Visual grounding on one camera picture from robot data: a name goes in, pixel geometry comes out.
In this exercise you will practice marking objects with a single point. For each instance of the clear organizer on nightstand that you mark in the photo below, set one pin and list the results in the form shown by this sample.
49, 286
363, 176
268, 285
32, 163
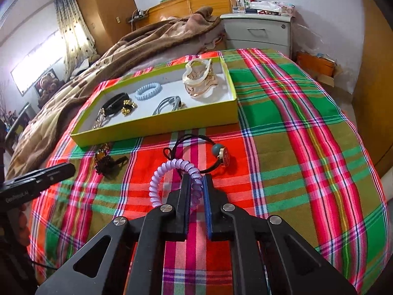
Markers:
240, 6

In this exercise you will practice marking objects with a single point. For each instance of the wooden door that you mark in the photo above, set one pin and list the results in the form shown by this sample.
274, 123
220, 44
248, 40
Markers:
372, 97

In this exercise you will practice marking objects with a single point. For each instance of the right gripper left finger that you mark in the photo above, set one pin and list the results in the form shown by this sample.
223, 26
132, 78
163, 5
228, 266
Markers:
126, 256

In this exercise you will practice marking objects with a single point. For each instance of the rhinestone hair clip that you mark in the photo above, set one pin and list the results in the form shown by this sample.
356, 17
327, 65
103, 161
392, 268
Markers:
101, 118

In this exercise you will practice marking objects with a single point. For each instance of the yellow-green shallow box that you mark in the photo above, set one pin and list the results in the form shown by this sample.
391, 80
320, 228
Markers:
162, 106

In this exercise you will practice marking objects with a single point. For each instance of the wooden wardrobe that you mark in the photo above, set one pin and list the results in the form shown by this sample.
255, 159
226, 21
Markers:
107, 20

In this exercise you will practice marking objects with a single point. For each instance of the person's left hand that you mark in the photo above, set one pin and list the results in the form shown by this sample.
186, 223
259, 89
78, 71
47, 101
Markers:
19, 224

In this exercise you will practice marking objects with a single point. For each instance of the dotted curtain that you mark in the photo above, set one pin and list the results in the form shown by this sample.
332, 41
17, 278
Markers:
79, 43

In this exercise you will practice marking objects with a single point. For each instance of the orange cardboard box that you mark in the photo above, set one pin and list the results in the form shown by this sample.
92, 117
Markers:
321, 69

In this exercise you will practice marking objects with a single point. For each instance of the grey nightstand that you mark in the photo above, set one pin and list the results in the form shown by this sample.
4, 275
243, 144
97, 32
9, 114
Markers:
251, 30

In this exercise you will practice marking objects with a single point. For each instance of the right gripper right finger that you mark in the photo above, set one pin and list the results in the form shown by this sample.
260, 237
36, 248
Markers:
267, 255

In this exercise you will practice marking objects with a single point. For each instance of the power strip on headboard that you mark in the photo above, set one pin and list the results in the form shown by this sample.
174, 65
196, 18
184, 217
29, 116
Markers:
137, 15

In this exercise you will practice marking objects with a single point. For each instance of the black smart band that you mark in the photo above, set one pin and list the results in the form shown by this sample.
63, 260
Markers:
114, 104

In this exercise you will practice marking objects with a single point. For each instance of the teddy bear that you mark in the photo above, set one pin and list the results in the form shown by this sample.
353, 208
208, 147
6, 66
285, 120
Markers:
46, 86

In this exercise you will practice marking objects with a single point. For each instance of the white gold hair claw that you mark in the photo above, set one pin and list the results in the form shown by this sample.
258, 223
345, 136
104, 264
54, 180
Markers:
199, 77

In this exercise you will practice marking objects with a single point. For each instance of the wooden headboard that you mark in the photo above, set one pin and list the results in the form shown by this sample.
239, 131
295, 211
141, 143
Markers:
181, 8

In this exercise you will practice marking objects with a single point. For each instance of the brown paw print blanket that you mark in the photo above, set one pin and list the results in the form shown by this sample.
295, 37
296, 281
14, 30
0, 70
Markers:
170, 38

